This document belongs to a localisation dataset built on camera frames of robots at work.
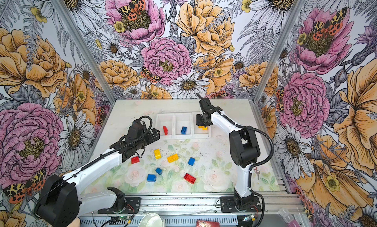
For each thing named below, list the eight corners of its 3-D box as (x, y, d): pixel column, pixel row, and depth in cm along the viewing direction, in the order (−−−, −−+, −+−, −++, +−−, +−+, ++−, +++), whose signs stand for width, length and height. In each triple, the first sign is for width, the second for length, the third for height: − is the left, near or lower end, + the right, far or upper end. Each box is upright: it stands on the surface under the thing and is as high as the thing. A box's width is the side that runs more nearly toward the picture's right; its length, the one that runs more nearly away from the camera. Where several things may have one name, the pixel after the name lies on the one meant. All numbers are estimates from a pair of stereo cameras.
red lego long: (183, 178, 85) (183, 177, 83) (186, 173, 87) (186, 172, 85) (193, 184, 83) (193, 183, 81) (195, 179, 85) (196, 178, 83)
